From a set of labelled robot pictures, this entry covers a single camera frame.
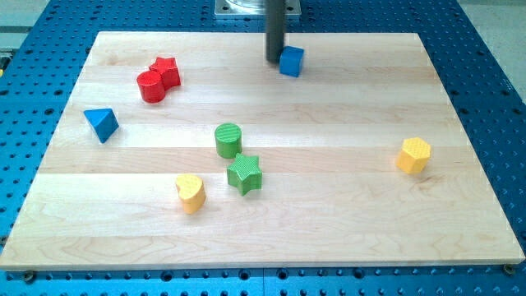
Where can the blue cube block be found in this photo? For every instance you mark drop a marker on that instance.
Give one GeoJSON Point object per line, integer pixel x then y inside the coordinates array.
{"type": "Point", "coordinates": [290, 61]}

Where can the blue triangle block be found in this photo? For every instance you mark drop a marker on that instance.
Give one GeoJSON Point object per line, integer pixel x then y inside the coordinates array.
{"type": "Point", "coordinates": [103, 121]}

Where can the green star block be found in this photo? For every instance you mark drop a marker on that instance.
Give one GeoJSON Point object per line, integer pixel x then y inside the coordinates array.
{"type": "Point", "coordinates": [244, 173]}

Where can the green cylinder block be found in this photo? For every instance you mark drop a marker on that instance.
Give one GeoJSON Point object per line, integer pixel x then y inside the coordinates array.
{"type": "Point", "coordinates": [228, 140]}

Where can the yellow heart block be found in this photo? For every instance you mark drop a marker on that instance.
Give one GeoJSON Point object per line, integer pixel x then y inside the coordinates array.
{"type": "Point", "coordinates": [191, 192]}

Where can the light wooden board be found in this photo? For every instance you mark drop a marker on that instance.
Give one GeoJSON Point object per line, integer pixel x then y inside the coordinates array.
{"type": "Point", "coordinates": [327, 143]}

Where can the red star block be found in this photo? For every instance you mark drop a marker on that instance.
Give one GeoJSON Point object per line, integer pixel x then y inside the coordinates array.
{"type": "Point", "coordinates": [168, 70]}

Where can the red cylinder block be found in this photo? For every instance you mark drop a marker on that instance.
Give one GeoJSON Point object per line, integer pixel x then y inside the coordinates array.
{"type": "Point", "coordinates": [151, 87]}

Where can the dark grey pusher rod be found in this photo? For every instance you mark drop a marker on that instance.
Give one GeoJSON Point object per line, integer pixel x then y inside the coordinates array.
{"type": "Point", "coordinates": [274, 29]}

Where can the yellow hexagon block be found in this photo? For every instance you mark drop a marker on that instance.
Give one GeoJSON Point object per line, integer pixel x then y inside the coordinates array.
{"type": "Point", "coordinates": [414, 155]}

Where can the left board clamp screw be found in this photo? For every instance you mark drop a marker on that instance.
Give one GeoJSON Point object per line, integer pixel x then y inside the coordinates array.
{"type": "Point", "coordinates": [28, 276]}

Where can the board clamp screw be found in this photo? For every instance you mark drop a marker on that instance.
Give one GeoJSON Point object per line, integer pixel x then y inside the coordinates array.
{"type": "Point", "coordinates": [28, 276]}
{"type": "Point", "coordinates": [508, 269]}

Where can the right board clamp screw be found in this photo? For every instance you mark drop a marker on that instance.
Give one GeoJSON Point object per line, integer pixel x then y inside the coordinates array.
{"type": "Point", "coordinates": [508, 269]}

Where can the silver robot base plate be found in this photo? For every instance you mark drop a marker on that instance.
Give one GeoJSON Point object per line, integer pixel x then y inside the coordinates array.
{"type": "Point", "coordinates": [234, 8]}

